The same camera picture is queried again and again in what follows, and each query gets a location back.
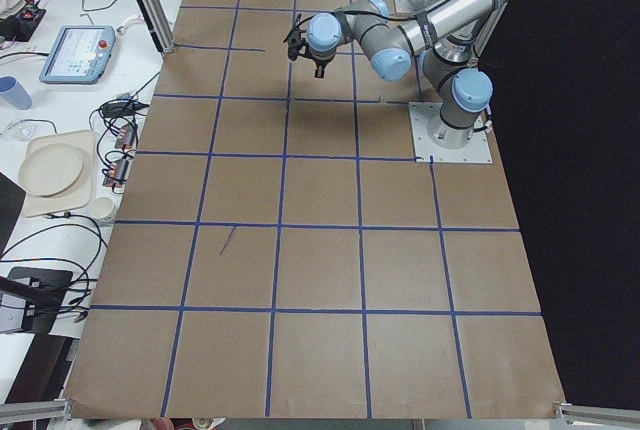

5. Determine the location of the white paper cup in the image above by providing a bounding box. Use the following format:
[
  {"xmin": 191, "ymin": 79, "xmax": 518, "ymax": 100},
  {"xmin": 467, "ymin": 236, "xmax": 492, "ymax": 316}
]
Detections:
[{"xmin": 89, "ymin": 197, "xmax": 118, "ymax": 226}]

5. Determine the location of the aluminium frame post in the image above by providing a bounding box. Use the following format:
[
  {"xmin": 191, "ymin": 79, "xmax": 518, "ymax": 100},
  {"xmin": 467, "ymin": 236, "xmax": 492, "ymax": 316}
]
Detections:
[{"xmin": 113, "ymin": 0, "xmax": 177, "ymax": 55}]

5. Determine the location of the beige round plate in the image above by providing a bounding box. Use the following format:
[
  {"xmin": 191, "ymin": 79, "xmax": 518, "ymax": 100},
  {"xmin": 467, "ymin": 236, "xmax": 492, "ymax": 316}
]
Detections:
[{"xmin": 18, "ymin": 143, "xmax": 84, "ymax": 197}]

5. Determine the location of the blue plastic cup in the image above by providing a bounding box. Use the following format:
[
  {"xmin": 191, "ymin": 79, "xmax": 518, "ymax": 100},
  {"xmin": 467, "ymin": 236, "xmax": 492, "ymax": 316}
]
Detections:
[{"xmin": 0, "ymin": 76, "xmax": 32, "ymax": 110}]

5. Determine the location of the beige tray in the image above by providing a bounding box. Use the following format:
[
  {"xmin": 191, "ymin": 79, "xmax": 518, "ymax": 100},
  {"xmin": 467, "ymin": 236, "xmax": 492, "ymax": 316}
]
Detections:
[{"xmin": 19, "ymin": 130, "xmax": 95, "ymax": 217}]

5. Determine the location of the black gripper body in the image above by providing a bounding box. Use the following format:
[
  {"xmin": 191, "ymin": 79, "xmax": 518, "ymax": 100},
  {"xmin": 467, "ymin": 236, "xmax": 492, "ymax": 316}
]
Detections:
[{"xmin": 283, "ymin": 17, "xmax": 313, "ymax": 62}]

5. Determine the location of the near teach pendant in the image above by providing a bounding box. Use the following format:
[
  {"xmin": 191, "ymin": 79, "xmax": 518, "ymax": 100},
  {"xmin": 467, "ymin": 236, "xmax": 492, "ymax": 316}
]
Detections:
[{"xmin": 39, "ymin": 25, "xmax": 116, "ymax": 84}]

